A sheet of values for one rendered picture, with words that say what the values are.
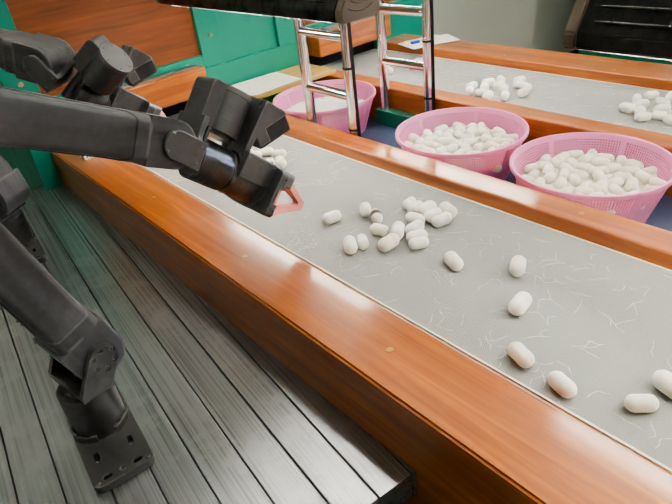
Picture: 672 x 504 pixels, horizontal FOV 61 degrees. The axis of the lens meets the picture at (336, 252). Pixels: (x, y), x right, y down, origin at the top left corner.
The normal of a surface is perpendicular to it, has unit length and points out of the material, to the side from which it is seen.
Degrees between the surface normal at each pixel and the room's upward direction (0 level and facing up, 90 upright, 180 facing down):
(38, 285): 89
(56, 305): 85
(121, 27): 90
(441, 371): 0
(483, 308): 0
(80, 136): 93
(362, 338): 0
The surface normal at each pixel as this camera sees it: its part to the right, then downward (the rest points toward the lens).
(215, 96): 0.77, 0.27
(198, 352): -0.11, -0.84
